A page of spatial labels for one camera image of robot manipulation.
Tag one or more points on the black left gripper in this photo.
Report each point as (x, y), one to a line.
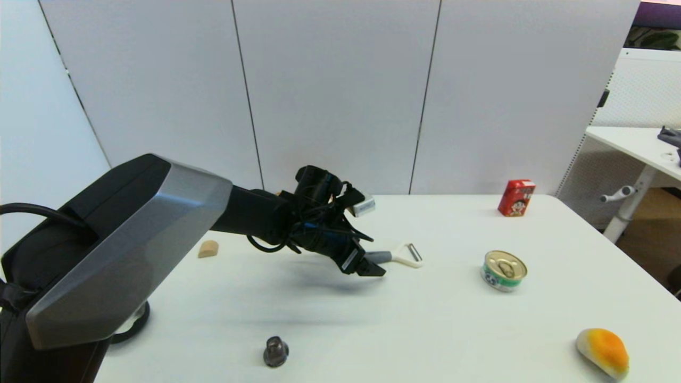
(327, 239)

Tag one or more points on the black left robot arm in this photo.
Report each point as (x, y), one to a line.
(122, 239)

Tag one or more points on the green label tin can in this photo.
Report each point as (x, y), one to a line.
(504, 271)

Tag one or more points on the beige wooden block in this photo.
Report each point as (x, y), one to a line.
(208, 249)

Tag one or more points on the red drink carton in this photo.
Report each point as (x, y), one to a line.
(516, 198)

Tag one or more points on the glass bowl with black base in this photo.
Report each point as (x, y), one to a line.
(139, 322)

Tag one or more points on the orange yellow bread bun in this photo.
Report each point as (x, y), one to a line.
(605, 349)

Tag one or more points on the white background desk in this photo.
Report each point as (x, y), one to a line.
(628, 139)

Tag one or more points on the white perforated partition panel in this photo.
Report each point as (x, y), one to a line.
(644, 85)

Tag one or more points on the dark grey object on desk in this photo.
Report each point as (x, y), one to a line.
(671, 137)

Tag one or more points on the green background plant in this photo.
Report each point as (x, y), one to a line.
(657, 40)

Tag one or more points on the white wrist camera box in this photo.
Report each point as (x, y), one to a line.
(364, 206)

